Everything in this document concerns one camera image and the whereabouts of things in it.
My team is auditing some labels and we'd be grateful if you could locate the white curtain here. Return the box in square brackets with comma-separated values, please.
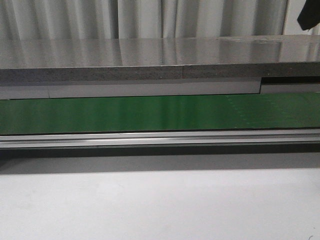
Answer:
[0, 0, 305, 40]

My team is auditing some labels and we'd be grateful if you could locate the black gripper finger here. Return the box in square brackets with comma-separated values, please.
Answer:
[297, 0, 320, 31]

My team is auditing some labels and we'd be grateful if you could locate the grey stone counter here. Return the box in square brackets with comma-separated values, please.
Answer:
[0, 35, 320, 100]

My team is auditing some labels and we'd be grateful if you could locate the green conveyor belt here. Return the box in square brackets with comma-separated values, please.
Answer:
[0, 92, 320, 135]

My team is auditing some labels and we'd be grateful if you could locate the aluminium conveyor frame rail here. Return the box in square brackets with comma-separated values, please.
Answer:
[0, 128, 320, 150]

